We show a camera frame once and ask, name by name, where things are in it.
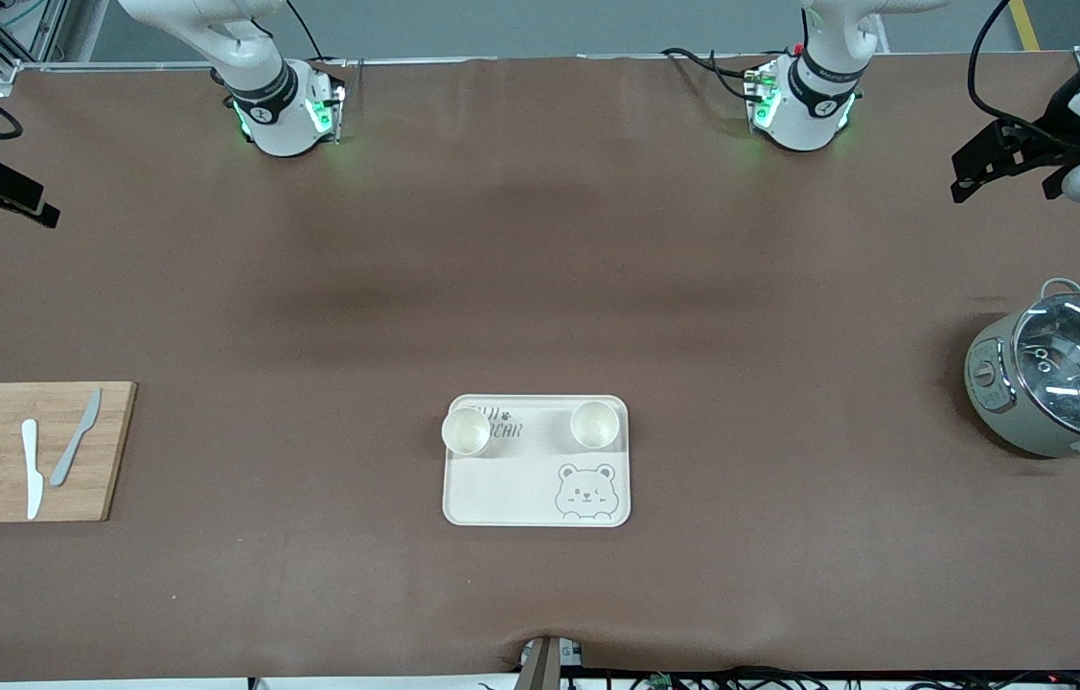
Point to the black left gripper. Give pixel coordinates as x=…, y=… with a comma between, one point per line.
x=1053, y=133

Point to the white IKEA cup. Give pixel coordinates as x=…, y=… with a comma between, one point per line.
x=594, y=425
x=466, y=431

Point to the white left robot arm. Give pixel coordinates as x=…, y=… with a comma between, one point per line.
x=803, y=115

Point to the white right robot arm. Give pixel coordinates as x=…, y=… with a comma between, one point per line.
x=262, y=105

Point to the cream bear print tray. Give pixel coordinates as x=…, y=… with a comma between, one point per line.
x=520, y=489

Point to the grey-green electric pot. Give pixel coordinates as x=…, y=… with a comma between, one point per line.
x=999, y=402

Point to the grey plastic knife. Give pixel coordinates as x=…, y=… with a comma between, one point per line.
x=70, y=450

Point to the white plastic knife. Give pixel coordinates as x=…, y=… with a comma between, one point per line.
x=32, y=470

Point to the bamboo cutting board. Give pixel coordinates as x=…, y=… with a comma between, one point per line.
x=108, y=460

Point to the brown table cover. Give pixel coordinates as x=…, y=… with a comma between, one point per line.
x=540, y=240

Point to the silver table edge rail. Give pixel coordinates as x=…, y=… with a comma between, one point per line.
x=118, y=65

